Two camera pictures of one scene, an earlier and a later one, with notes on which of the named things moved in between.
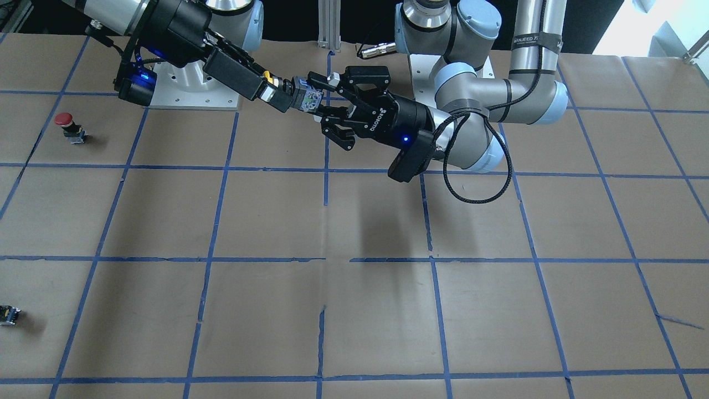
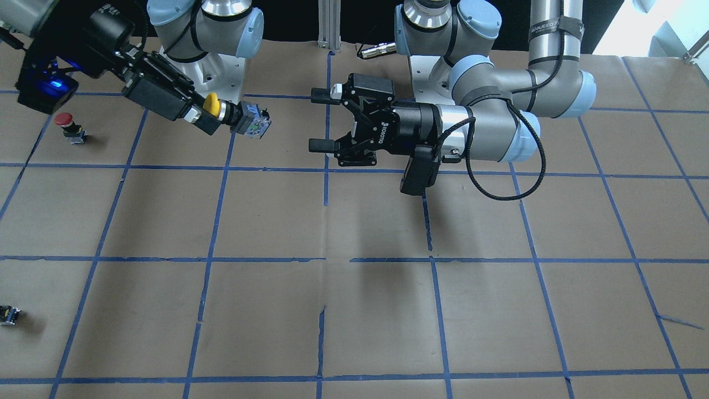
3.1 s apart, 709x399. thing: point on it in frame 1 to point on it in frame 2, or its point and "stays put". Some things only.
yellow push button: x=303 y=93 to x=244 y=117
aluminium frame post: x=329 y=25 stays put
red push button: x=74 y=132 stays put
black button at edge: x=8 y=315 stays put
